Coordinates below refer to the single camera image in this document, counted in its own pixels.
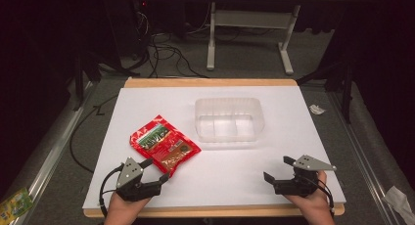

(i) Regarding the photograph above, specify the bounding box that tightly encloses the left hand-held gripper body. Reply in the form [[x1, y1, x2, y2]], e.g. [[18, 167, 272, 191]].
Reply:
[[115, 157, 163, 203]]

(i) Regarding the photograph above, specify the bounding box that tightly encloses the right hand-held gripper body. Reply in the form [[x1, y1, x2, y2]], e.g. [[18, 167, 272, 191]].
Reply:
[[273, 155, 338, 199]]

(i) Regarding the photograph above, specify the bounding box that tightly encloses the red snack packet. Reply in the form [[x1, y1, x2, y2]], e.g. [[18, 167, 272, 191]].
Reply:
[[129, 114, 203, 178]]

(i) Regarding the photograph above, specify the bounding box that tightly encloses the clear plastic container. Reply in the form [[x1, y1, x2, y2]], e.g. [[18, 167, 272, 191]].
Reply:
[[194, 97, 266, 144]]

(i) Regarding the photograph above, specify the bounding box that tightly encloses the person's right hand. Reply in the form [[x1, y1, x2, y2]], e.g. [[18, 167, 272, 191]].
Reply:
[[283, 170, 336, 225]]

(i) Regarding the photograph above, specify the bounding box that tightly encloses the person's left hand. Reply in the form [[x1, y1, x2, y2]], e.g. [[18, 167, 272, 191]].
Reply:
[[103, 191, 152, 225]]

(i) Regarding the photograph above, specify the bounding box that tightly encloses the white board sheet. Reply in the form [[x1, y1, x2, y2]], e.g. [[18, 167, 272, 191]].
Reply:
[[81, 85, 346, 210]]

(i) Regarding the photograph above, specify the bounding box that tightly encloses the crumpled white paper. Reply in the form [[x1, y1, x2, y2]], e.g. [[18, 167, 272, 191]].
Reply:
[[308, 104, 327, 115]]

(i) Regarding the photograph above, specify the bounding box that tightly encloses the black metal stand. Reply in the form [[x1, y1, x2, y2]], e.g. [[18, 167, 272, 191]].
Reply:
[[295, 60, 355, 124], [69, 48, 131, 112]]

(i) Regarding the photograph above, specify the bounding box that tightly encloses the white cloth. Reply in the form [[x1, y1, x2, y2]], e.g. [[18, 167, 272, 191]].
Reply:
[[382, 185, 415, 225]]

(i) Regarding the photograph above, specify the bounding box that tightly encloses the green yellow packet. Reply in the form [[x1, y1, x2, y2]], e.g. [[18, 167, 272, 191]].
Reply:
[[0, 187, 34, 225]]

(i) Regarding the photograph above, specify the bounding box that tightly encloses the black computer tower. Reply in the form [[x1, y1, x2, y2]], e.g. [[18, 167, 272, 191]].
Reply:
[[107, 0, 153, 62]]

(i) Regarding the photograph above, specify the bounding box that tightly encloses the right hand-held gripper cable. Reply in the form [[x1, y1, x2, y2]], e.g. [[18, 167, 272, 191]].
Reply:
[[306, 175, 336, 218]]

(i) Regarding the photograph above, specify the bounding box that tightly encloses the hand-held gripper cable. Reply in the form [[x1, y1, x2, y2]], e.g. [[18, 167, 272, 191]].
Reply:
[[98, 163, 125, 218], [306, 175, 336, 218]]

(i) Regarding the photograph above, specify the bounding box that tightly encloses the left hand-held gripper cable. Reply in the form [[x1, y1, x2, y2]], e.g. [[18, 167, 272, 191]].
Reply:
[[98, 163, 125, 218]]

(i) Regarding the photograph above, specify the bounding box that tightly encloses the metal floor rail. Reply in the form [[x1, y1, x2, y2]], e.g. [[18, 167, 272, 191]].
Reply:
[[9, 81, 96, 225], [327, 91, 397, 225]]

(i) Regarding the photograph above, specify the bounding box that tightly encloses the long black floor cable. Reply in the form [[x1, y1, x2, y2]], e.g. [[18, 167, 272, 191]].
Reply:
[[69, 94, 120, 174]]

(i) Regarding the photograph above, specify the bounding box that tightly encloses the black floor cable bundle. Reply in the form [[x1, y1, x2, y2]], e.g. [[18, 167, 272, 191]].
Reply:
[[143, 30, 209, 79]]

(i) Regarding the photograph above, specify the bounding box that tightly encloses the white frame desk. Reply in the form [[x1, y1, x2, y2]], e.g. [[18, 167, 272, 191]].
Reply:
[[206, 0, 346, 76]]

